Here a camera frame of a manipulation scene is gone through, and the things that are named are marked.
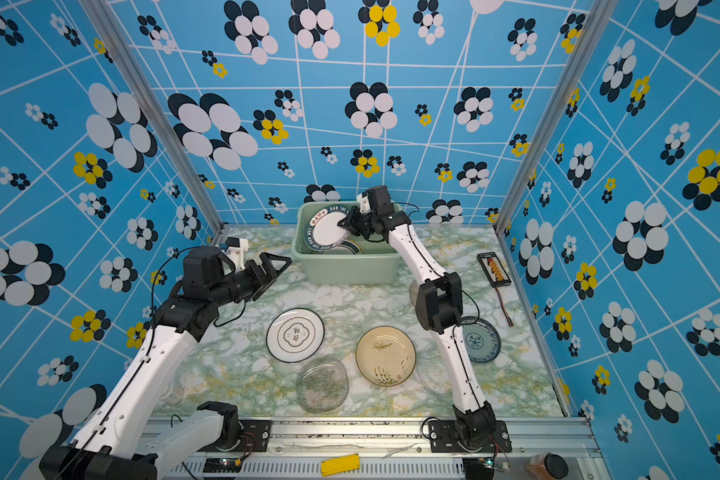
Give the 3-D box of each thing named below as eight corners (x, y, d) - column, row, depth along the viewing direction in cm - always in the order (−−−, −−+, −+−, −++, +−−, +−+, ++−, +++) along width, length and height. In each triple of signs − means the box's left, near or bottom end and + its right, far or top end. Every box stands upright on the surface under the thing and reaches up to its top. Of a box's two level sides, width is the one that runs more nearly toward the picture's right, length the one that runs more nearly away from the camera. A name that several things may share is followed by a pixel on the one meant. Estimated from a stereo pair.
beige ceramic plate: (355, 386, 83) (354, 383, 81) (356, 330, 94) (356, 326, 92) (417, 386, 83) (418, 383, 81) (411, 330, 94) (412, 326, 92)
